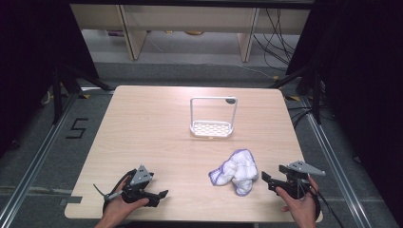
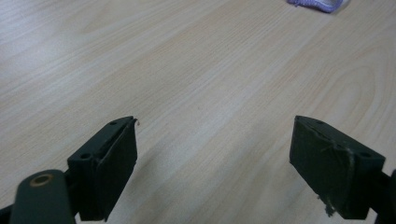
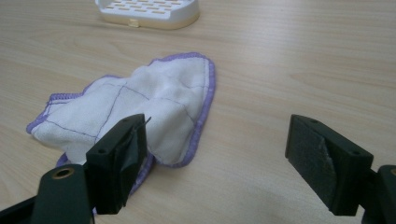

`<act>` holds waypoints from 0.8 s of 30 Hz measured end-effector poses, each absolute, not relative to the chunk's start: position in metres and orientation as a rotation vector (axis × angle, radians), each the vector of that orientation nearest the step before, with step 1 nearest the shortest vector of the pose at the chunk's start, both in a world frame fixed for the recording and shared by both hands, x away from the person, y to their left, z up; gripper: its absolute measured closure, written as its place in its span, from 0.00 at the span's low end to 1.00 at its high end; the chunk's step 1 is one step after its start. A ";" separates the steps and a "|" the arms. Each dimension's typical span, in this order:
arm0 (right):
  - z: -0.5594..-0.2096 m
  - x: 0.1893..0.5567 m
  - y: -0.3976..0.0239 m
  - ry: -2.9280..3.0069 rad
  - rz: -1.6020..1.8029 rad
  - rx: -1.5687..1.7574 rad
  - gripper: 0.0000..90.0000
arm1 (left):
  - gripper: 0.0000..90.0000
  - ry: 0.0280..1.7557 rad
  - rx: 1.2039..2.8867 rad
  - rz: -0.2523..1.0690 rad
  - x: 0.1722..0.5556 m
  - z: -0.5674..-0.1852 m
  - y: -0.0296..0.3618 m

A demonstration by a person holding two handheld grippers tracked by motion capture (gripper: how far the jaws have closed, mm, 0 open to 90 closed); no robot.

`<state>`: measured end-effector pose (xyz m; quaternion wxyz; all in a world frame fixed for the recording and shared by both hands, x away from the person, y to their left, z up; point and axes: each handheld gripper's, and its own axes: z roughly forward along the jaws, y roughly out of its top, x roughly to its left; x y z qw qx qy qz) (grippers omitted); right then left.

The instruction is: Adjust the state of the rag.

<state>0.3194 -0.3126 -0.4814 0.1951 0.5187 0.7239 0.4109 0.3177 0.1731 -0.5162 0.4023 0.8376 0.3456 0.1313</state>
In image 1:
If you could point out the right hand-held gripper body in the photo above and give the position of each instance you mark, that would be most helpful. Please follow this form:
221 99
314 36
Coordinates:
301 185

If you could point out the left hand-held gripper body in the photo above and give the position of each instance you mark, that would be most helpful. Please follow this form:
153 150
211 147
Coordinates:
139 177

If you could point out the white cloth with purple edging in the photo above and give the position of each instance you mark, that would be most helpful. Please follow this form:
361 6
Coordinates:
239 172

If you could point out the person's right hand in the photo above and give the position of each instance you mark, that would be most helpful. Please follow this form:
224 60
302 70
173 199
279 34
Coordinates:
302 210

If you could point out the person's left hand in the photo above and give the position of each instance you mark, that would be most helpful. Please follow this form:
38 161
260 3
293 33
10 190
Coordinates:
117 207

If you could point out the grey tape strip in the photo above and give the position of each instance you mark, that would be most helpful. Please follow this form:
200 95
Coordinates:
72 200

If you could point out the yellow and black floor tape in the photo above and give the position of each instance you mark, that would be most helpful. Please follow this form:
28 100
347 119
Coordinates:
293 98
84 96

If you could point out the black metal stand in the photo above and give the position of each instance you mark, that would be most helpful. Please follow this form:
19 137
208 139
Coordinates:
316 95
57 95

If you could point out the black curtain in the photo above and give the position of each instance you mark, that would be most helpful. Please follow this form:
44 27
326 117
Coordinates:
364 79
31 63

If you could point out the purple object under bench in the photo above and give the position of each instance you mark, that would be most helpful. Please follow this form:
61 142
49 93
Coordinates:
114 32

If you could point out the yellow round object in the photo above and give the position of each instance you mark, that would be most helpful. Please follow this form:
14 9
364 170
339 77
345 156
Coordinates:
194 32

